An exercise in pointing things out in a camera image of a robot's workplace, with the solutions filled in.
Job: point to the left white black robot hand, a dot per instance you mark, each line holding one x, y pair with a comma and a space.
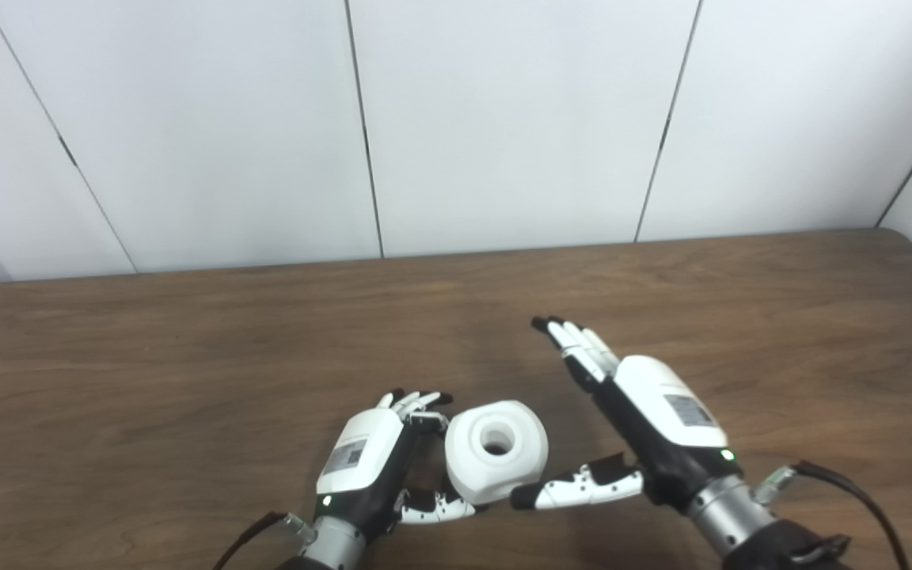
365, 459

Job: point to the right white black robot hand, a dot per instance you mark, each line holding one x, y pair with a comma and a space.
662, 427

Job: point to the round white plastic piece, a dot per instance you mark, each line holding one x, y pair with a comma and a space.
495, 451

